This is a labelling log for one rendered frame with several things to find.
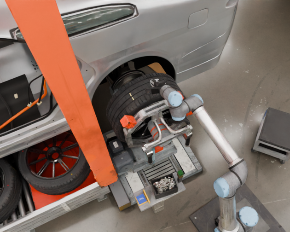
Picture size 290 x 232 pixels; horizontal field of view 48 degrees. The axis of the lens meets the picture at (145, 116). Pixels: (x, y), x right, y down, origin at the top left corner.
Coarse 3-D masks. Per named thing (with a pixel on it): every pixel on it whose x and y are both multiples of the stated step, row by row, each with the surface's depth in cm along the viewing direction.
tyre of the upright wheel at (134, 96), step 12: (132, 84) 251; (144, 84) 250; (168, 84) 257; (120, 96) 252; (132, 96) 247; (144, 96) 244; (156, 96) 244; (108, 108) 263; (120, 108) 250; (132, 108) 244; (120, 132) 262
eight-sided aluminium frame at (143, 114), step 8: (160, 104) 248; (144, 112) 243; (152, 112) 243; (136, 120) 250; (128, 128) 253; (176, 128) 285; (128, 136) 255; (128, 144) 267; (136, 144) 274; (144, 144) 282
